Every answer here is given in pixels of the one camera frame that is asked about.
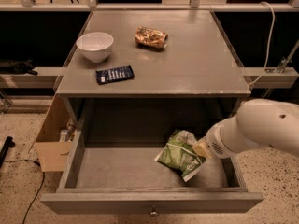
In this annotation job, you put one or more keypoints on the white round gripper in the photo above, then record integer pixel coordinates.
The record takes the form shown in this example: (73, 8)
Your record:
(214, 142)

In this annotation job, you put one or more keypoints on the green jalapeno chip bag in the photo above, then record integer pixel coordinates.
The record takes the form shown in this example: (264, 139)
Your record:
(179, 155)

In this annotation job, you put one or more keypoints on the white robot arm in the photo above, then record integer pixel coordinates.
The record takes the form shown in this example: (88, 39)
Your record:
(258, 123)

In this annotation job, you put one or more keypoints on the open grey top drawer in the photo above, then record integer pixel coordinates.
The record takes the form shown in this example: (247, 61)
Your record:
(114, 172)

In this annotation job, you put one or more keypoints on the crushed golden soda can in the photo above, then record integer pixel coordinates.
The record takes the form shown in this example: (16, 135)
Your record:
(151, 37)

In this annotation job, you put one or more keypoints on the bottle inside cardboard box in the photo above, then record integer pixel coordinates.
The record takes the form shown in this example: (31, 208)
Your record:
(64, 135)

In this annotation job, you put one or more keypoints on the white ceramic bowl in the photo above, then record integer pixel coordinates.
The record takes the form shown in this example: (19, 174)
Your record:
(95, 46)

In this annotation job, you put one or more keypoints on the brown cardboard box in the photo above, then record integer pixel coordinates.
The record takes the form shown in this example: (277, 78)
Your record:
(52, 153)

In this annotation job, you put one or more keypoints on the black bar on floor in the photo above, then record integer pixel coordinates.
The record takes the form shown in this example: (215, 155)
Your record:
(9, 143)

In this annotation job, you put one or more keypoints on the black object on ledge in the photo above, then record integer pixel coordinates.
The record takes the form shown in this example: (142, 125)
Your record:
(17, 67)

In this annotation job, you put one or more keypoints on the metal bracket on rail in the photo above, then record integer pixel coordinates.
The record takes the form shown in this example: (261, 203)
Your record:
(284, 61)

